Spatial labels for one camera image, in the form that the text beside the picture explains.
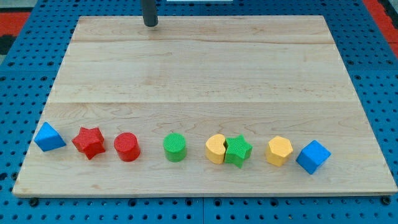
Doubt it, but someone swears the green cylinder block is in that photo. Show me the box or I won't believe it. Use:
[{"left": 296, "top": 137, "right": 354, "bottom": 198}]
[{"left": 163, "top": 133, "right": 187, "bottom": 162}]

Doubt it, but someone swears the yellow crescent block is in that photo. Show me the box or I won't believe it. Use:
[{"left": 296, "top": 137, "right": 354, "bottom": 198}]
[{"left": 205, "top": 134, "right": 226, "bottom": 164}]

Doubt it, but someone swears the green star block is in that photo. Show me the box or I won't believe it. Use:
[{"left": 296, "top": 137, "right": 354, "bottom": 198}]
[{"left": 224, "top": 135, "right": 252, "bottom": 169}]

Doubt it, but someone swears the light wooden board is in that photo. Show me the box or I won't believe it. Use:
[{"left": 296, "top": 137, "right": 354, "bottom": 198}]
[{"left": 13, "top": 16, "right": 397, "bottom": 198}]

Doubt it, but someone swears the red cylinder block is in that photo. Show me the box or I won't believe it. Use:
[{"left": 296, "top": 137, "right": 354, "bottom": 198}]
[{"left": 113, "top": 132, "right": 141, "bottom": 162}]

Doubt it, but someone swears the yellow hexagon block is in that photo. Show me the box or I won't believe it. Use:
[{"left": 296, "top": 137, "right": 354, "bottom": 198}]
[{"left": 264, "top": 136, "right": 294, "bottom": 167}]

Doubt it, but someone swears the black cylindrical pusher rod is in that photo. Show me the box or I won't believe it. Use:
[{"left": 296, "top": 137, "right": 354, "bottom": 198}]
[{"left": 141, "top": 0, "right": 159, "bottom": 27}]

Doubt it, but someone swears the red star block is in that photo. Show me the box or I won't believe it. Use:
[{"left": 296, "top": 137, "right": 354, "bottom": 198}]
[{"left": 72, "top": 127, "right": 106, "bottom": 160}]

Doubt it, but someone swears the blue cube block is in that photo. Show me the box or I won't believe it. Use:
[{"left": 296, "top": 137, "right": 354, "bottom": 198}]
[{"left": 296, "top": 140, "right": 331, "bottom": 175}]

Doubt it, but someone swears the blue triangular block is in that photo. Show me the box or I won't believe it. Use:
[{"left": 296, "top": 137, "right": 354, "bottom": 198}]
[{"left": 34, "top": 122, "right": 66, "bottom": 152}]

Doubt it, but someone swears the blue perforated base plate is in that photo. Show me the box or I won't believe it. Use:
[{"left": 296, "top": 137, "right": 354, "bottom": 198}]
[{"left": 1, "top": 1, "right": 397, "bottom": 223}]

